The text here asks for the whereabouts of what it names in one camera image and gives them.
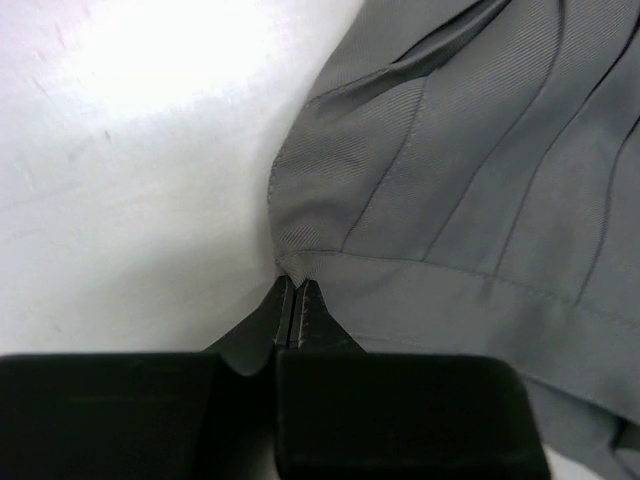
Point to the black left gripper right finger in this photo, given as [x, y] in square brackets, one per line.
[344, 413]

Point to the grey pleated skirt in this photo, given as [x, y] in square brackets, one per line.
[464, 178]

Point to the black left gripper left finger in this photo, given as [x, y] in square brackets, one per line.
[125, 415]

